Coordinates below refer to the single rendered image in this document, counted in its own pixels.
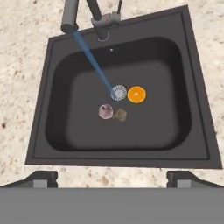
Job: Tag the blue water stream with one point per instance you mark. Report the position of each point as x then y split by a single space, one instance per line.
92 62

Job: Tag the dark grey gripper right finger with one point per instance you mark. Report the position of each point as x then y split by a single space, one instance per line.
180 178

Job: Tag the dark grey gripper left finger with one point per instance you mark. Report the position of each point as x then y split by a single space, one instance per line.
43 178

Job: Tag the black kitchen sink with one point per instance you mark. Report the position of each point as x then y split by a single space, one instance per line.
87 137

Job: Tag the grey sink faucet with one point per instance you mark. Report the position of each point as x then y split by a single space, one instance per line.
100 20

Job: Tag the silver sink drain strainer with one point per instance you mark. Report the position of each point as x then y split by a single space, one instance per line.
119 92

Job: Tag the brownish garlic bulb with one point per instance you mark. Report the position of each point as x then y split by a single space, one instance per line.
120 114

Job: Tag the orange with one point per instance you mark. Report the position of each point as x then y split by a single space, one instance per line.
136 94

